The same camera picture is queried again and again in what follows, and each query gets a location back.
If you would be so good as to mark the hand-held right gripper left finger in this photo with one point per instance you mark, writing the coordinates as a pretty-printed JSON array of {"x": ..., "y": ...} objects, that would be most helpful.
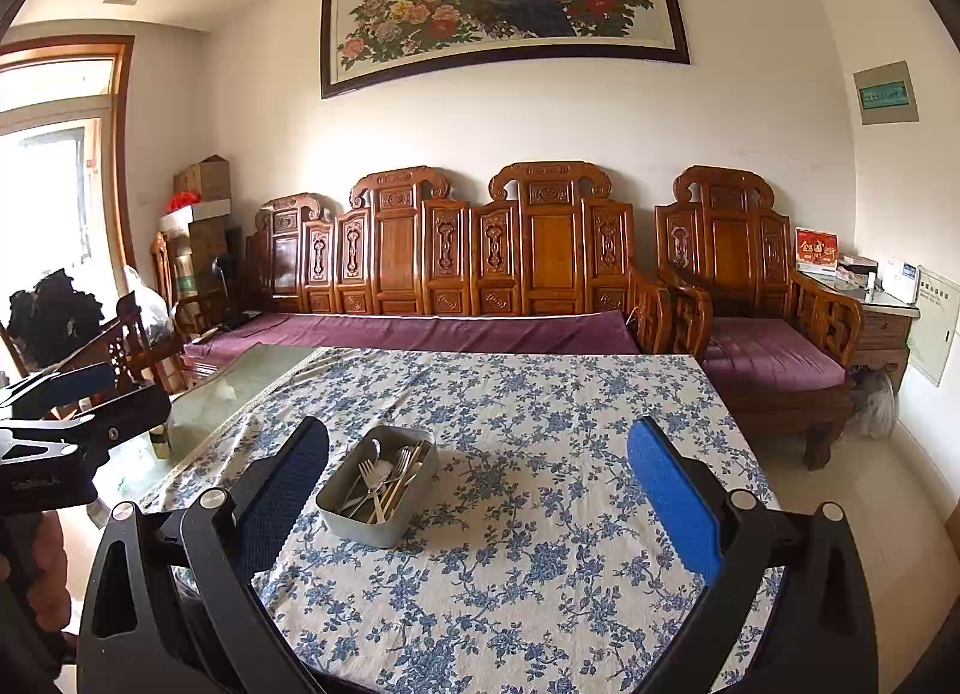
[{"x": 289, "y": 484}]

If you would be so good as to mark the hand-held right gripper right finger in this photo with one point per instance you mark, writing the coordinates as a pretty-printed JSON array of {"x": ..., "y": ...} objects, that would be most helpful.
[{"x": 667, "y": 491}]

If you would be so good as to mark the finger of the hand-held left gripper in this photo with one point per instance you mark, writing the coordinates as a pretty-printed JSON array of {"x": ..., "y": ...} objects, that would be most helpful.
[
  {"x": 79, "y": 383},
  {"x": 135, "y": 413}
]

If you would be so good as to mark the white plastic fork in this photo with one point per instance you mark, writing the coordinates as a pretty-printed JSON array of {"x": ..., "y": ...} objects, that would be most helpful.
[{"x": 367, "y": 473}]

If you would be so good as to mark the metal spoon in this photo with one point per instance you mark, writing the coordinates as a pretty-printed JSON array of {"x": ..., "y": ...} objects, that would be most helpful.
[{"x": 375, "y": 448}]

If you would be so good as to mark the small white plastic spoon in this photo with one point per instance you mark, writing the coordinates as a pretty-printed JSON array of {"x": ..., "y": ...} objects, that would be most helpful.
[{"x": 382, "y": 473}]

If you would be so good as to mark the rectangular metal tin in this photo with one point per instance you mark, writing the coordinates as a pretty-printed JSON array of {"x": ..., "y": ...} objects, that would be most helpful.
[{"x": 375, "y": 533}]

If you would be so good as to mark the wooden chopstick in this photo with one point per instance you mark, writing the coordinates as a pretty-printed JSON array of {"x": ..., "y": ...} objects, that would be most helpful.
[
  {"x": 409, "y": 480},
  {"x": 401, "y": 488}
]

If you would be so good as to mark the person's left hand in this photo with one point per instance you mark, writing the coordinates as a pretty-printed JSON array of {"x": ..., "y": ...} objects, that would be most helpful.
[{"x": 54, "y": 574}]

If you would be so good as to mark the carved wooden chair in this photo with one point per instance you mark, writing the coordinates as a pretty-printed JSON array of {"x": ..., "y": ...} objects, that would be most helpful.
[{"x": 124, "y": 356}]

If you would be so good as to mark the black cloth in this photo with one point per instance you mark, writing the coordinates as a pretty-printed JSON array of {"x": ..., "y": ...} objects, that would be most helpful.
[{"x": 56, "y": 319}]

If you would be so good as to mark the white plastic bag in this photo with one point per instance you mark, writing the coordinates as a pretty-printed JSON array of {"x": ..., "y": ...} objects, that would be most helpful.
[{"x": 150, "y": 304}]

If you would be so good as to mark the blue floral tablecloth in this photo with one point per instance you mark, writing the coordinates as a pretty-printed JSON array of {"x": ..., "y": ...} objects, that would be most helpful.
[{"x": 525, "y": 551}]

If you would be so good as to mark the purple armchair cushion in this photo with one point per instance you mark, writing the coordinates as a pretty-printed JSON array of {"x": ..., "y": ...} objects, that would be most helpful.
[{"x": 772, "y": 364}]

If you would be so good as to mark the black desk lamp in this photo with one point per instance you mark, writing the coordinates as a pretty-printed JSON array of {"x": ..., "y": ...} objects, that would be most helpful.
[{"x": 223, "y": 270}]

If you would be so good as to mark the stack of brown boxes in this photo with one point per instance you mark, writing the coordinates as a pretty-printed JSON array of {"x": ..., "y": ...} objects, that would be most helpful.
[{"x": 214, "y": 255}]

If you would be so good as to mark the red decoration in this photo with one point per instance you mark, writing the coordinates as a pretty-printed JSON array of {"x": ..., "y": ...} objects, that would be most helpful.
[{"x": 182, "y": 201}]

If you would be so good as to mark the white flat box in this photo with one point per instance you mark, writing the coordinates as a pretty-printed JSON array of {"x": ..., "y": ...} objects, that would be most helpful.
[{"x": 210, "y": 212}]

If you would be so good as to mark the purple sofa cushion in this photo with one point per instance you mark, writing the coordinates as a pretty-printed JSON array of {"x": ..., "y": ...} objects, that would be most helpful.
[{"x": 450, "y": 334}]

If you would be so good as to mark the clear plastic bag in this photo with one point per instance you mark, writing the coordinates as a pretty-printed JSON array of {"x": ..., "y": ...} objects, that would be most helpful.
[{"x": 874, "y": 405}]

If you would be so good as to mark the wooden framed window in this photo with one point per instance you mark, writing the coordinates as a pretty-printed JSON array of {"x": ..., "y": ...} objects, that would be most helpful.
[{"x": 120, "y": 154}]

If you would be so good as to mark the brown cardboard box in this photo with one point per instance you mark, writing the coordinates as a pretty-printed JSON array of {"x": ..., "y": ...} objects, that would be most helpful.
[{"x": 204, "y": 178}]

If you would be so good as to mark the carved wooden armchair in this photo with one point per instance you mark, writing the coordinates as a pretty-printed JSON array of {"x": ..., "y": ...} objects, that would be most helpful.
[{"x": 731, "y": 244}]

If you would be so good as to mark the carved wooden sofa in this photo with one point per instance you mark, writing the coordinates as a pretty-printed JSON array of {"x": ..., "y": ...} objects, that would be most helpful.
[{"x": 397, "y": 244}]

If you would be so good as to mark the wooden side table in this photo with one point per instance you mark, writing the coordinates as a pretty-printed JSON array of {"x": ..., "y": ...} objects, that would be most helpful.
[{"x": 885, "y": 334}]

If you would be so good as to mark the red printed box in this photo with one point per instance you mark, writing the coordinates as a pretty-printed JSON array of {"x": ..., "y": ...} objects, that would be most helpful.
[{"x": 817, "y": 248}]

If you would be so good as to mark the white electrical panel door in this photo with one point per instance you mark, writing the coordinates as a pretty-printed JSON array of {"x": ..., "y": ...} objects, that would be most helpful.
[{"x": 934, "y": 326}]

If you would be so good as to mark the white tabletop device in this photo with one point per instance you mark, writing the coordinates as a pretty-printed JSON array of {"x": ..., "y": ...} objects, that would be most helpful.
[{"x": 900, "y": 281}]

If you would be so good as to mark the grey wall panel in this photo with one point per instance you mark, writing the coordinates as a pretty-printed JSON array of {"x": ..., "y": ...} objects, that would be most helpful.
[{"x": 886, "y": 94}]

